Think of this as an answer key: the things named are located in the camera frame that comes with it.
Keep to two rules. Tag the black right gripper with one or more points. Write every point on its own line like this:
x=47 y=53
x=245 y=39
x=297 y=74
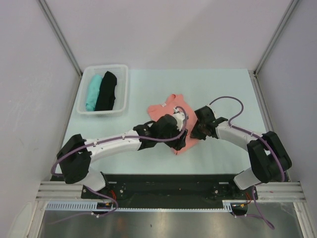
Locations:
x=195 y=134

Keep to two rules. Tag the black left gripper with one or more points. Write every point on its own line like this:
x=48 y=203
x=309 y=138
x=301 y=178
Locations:
x=177 y=145

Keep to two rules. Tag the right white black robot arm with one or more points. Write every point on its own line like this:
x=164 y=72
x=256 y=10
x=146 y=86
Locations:
x=267 y=158

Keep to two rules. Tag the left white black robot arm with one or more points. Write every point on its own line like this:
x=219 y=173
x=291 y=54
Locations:
x=77 y=155

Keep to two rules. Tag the rolled black t shirt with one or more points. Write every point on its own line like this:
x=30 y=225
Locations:
x=106 y=98

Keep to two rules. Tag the white plastic basket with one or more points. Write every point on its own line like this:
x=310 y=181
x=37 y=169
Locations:
x=120 y=92

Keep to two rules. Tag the rolled teal t shirt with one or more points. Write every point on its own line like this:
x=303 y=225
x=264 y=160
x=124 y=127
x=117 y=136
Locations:
x=93 y=91

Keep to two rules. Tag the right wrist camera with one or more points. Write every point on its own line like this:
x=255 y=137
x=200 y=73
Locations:
x=204 y=115

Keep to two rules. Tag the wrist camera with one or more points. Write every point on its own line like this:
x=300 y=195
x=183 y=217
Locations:
x=181 y=117
x=204 y=115

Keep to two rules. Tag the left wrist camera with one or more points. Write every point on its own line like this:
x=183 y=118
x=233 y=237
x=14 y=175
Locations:
x=181 y=117

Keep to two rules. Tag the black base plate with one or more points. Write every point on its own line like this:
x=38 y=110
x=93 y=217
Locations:
x=170 y=192

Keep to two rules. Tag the right aluminium corner post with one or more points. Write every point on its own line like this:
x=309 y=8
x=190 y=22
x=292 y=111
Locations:
x=277 y=34

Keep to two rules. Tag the aluminium corner post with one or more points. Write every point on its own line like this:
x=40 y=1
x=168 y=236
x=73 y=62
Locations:
x=277 y=34
x=48 y=14

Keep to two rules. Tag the left aluminium corner post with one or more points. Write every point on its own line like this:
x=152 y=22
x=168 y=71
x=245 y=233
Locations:
x=48 y=14

